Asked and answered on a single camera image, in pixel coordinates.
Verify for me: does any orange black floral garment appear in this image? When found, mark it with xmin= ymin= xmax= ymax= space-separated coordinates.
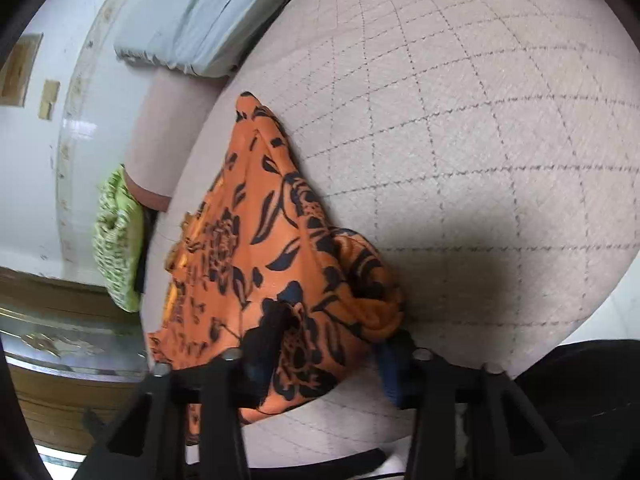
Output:
xmin=147 ymin=91 xmax=407 ymax=447

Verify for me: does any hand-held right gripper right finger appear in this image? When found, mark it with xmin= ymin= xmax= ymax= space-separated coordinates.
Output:
xmin=377 ymin=332 xmax=581 ymax=480

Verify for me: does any wooden door with glass panel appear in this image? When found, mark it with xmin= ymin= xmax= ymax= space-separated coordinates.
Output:
xmin=0 ymin=265 xmax=168 ymax=480

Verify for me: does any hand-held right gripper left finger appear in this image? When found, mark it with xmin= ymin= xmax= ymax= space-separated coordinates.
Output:
xmin=85 ymin=305 xmax=296 ymax=480

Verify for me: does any pink bolster cushion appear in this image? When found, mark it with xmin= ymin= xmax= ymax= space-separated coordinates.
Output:
xmin=124 ymin=67 xmax=227 ymax=211

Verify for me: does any green patterned blanket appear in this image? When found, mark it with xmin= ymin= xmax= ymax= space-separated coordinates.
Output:
xmin=92 ymin=165 xmax=147 ymax=314

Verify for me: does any light blue pillow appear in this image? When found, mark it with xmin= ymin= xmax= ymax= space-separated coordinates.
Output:
xmin=114 ymin=0 xmax=294 ymax=79

